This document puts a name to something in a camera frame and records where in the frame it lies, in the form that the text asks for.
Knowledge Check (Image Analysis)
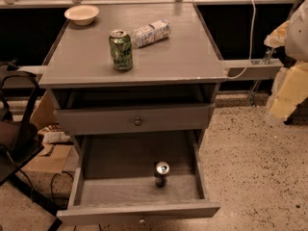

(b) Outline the black chair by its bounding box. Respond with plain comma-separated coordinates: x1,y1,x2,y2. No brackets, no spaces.
0,62,60,216

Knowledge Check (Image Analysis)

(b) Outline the white cable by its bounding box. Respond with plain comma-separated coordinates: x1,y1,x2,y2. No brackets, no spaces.
226,0,257,80

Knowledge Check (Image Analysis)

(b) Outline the open grey middle drawer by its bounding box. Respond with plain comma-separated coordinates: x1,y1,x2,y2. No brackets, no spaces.
57,131,220,225

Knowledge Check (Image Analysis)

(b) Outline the black floor cable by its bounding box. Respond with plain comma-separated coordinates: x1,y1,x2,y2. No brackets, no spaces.
49,171,75,206

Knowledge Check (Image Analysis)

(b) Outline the blue silver redbull can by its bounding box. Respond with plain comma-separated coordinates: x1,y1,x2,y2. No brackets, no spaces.
154,162,170,187

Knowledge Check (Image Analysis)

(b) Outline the grey wooden drawer cabinet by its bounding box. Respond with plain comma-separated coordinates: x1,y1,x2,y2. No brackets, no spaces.
38,2,228,227

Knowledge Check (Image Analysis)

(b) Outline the closed grey top drawer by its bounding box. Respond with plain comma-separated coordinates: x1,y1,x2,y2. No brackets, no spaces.
55,104,215,135

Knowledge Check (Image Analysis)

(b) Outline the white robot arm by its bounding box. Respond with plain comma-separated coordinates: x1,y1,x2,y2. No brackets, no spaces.
264,0,308,124

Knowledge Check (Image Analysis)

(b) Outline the green soda can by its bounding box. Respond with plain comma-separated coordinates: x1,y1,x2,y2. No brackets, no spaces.
109,30,133,70

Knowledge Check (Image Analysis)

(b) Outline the round brass drawer knob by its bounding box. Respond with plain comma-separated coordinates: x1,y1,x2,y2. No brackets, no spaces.
134,117,142,126

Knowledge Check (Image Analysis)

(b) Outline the white bowl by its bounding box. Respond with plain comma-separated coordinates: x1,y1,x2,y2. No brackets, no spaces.
64,5,99,26

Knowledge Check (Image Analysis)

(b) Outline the cardboard box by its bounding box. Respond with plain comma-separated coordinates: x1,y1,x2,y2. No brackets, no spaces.
23,124,78,173

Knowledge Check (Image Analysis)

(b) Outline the grey horizontal rail beam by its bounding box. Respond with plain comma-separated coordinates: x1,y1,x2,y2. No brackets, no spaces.
224,59,283,81

